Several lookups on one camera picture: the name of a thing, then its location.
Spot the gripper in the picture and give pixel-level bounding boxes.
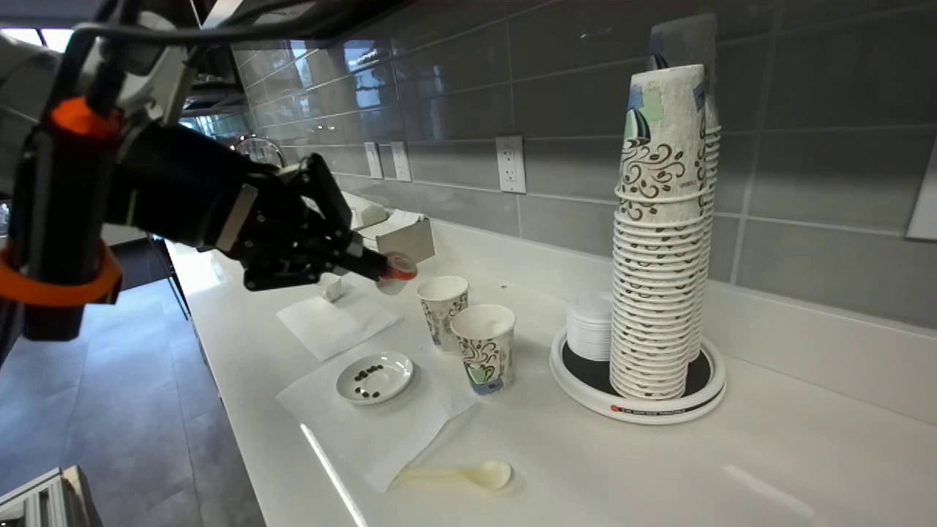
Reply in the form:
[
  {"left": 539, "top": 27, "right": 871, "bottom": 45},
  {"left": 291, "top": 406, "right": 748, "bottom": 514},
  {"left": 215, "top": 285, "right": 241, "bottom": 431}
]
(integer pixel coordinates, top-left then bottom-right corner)
[{"left": 108, "top": 121, "right": 392, "bottom": 294}]

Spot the small creamer container orange lid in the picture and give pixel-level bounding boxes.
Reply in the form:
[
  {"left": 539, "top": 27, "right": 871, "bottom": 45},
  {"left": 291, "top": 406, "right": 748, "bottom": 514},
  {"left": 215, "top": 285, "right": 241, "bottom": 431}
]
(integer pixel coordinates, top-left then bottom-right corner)
[{"left": 375, "top": 252, "right": 419, "bottom": 296}]

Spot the small patterned paper cup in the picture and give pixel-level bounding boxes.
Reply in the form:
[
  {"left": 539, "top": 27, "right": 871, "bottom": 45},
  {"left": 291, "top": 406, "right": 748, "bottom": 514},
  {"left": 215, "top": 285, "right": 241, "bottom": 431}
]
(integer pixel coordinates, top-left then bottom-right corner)
[{"left": 417, "top": 275, "right": 470, "bottom": 354}]

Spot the heap of coffee beans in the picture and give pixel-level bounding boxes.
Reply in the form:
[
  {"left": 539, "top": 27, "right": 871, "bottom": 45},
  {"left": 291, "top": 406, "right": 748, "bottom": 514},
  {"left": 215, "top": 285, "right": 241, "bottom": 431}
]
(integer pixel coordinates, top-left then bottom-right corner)
[{"left": 354, "top": 364, "right": 384, "bottom": 400}]

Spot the small white saucer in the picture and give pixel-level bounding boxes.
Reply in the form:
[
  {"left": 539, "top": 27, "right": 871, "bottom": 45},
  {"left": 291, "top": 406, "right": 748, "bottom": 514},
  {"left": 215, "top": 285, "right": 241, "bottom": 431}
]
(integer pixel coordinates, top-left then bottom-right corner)
[{"left": 336, "top": 351, "right": 414, "bottom": 405}]

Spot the large white paper napkin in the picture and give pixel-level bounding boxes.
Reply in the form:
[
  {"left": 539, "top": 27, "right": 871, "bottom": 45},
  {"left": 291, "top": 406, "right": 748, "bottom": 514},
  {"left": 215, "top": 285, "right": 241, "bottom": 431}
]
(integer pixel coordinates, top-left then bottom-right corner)
[{"left": 275, "top": 344, "right": 484, "bottom": 493}]

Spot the white plastic spoon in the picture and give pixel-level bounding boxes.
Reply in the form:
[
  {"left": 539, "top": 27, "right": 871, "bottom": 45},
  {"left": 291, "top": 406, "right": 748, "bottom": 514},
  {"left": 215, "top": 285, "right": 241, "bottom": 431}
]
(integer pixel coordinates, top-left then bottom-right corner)
[{"left": 395, "top": 460, "right": 513, "bottom": 491}]

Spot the stack of white lids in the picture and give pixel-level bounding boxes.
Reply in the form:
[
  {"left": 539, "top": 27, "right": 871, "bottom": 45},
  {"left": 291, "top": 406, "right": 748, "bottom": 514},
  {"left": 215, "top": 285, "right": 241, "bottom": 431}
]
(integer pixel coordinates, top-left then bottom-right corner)
[{"left": 566, "top": 293, "right": 614, "bottom": 362}]

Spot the round white black tray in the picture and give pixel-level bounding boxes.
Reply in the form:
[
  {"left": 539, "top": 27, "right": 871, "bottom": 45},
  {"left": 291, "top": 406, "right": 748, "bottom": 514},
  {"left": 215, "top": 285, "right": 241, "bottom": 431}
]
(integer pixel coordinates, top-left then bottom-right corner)
[{"left": 549, "top": 325, "right": 728, "bottom": 426}]

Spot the tall stack of paper cups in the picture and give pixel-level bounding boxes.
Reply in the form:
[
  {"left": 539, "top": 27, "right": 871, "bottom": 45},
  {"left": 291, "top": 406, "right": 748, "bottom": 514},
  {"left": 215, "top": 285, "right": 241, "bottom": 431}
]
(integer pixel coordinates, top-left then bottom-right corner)
[{"left": 609, "top": 64, "right": 710, "bottom": 402}]

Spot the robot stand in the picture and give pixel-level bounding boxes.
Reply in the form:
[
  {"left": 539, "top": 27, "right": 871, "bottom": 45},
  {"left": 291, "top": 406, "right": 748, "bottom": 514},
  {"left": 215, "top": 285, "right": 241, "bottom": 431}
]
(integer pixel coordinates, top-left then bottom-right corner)
[{"left": 0, "top": 464, "right": 105, "bottom": 527}]

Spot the white wall plate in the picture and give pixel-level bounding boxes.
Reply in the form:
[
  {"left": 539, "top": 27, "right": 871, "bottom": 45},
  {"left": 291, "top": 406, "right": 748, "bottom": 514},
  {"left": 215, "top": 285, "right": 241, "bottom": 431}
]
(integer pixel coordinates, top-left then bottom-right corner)
[{"left": 906, "top": 139, "right": 937, "bottom": 242}]

